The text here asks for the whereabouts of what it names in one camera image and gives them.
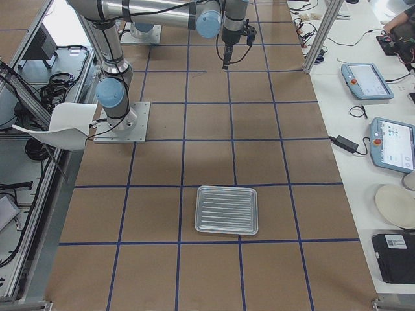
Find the silver ribbed metal tray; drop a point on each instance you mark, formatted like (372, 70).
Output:
(227, 210)

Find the beige round plate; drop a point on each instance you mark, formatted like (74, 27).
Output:
(396, 205)

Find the upper blue teach pendant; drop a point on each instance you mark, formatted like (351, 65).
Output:
(365, 81)

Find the black laptop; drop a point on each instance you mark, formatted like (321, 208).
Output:
(395, 257)

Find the aluminium frame post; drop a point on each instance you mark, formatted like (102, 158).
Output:
(323, 30)

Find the white plastic chair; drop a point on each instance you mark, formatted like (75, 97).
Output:
(69, 126)

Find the black power adapter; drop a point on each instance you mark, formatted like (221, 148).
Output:
(344, 143)

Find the lower blue teach pendant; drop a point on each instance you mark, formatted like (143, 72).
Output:
(392, 145)

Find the blue teach pendant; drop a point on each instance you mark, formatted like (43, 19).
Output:
(392, 145)
(365, 81)

